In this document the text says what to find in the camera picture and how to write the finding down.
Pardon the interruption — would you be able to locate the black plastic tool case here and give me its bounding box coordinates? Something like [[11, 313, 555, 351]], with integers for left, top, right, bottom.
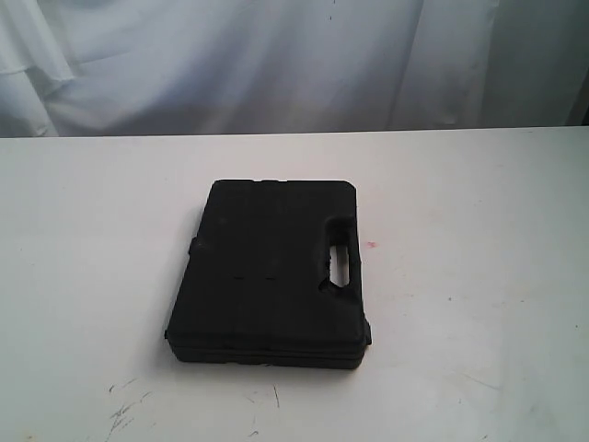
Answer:
[[165, 180, 372, 369]]

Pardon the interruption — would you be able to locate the white backdrop cloth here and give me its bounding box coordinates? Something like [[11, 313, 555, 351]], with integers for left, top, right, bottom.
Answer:
[[1, 1, 588, 137]]

